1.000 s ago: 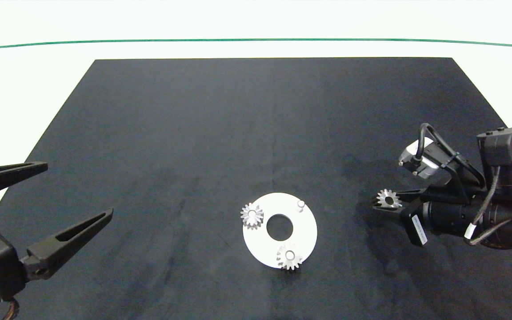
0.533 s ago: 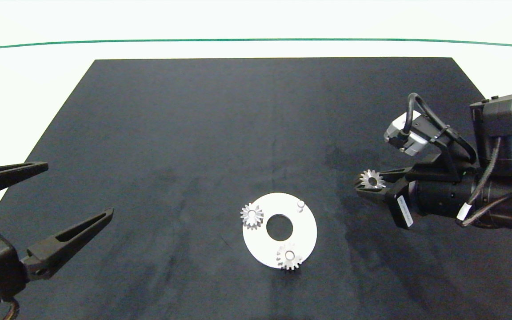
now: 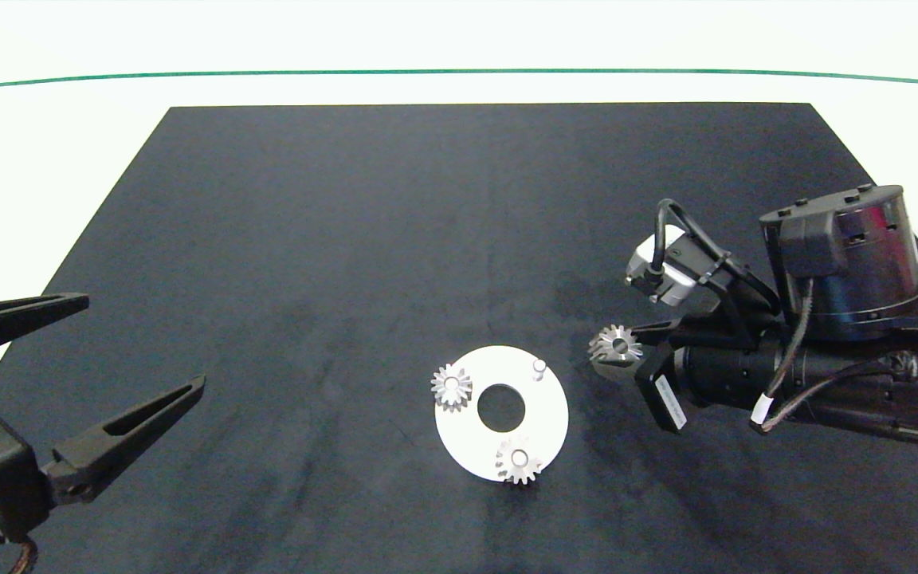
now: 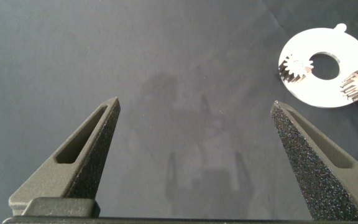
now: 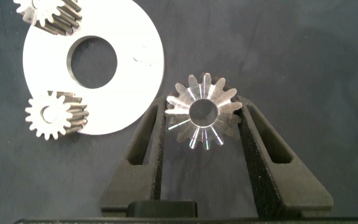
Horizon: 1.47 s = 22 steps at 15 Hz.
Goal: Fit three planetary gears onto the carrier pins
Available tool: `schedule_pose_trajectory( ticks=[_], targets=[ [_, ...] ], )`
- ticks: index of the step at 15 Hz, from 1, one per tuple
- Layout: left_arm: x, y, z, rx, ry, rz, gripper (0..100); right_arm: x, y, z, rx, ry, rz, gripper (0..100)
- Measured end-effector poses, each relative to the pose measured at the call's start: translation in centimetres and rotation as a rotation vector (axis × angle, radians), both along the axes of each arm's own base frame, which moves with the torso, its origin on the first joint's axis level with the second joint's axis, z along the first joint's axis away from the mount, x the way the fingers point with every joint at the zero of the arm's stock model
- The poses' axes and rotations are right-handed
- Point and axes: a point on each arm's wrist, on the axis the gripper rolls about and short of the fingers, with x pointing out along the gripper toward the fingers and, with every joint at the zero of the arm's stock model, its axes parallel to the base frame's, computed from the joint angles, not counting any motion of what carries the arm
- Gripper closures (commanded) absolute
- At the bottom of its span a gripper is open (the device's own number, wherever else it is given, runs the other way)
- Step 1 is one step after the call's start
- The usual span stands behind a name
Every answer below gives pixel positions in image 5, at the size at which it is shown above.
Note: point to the round white carrier plate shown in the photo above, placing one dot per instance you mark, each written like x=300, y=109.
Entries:
x=129, y=93

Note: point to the small steel spur gear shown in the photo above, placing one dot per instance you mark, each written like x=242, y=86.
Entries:
x=59, y=123
x=185, y=105
x=52, y=11

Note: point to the dark table mat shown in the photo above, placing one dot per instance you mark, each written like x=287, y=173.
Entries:
x=291, y=62

